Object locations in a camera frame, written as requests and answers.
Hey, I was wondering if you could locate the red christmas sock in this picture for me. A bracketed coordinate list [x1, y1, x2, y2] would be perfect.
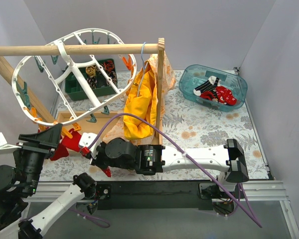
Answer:
[200, 91, 218, 102]
[216, 86, 237, 106]
[49, 128, 112, 178]

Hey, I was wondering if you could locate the white clip sock hanger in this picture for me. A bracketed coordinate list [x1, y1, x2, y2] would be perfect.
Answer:
[11, 28, 137, 127]

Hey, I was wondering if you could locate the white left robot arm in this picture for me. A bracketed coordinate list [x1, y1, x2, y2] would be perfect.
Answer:
[0, 123, 97, 239]

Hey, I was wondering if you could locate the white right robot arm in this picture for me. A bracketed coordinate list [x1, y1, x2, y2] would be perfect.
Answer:
[90, 138, 249, 198]

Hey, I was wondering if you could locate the white orange patterned cloth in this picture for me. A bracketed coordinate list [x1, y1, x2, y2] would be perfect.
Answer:
[103, 54, 176, 145]

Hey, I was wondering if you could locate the yellow garment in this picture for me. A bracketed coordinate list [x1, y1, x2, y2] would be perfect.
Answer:
[123, 61, 157, 140]

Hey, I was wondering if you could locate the wooden clothes rack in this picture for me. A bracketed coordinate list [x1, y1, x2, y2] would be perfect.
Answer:
[0, 37, 165, 160]

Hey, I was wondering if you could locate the teal transparent plastic bin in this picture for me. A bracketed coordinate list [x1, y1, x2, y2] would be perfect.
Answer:
[179, 64, 248, 112]

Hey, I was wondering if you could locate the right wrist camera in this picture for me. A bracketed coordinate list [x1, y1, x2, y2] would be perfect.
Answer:
[78, 132, 101, 158]

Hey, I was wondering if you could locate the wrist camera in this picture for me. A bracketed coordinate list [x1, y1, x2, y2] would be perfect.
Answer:
[0, 132, 21, 154]
[78, 132, 101, 158]

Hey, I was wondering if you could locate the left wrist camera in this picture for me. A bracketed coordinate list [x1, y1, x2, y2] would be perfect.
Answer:
[0, 132, 21, 154]

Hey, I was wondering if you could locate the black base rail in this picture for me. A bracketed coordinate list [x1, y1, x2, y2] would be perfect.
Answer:
[76, 180, 245, 211]

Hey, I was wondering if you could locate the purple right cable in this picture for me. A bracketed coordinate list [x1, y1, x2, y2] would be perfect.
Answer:
[88, 113, 263, 229]

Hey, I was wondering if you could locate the blue wire hanger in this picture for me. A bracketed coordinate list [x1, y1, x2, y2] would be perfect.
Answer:
[137, 42, 148, 97]

